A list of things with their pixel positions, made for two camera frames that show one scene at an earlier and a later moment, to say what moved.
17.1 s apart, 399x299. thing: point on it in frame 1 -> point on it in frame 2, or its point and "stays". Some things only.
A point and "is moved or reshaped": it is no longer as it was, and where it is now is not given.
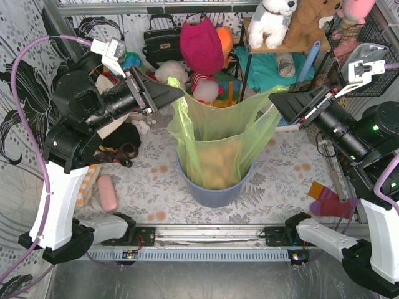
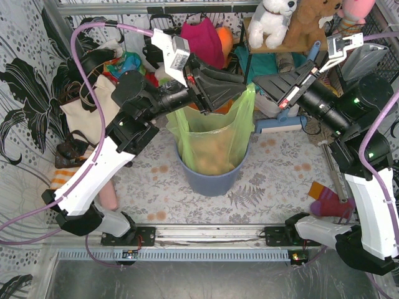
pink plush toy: (353, 14) stays
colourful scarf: (130, 59) stays
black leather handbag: (161, 45) stays
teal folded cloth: (262, 69) stays
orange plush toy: (225, 33) stays
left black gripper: (139, 94) -> (196, 90)
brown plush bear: (304, 30) stays
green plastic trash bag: (218, 146) is moved or reshaped
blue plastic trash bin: (212, 198) -> (214, 185)
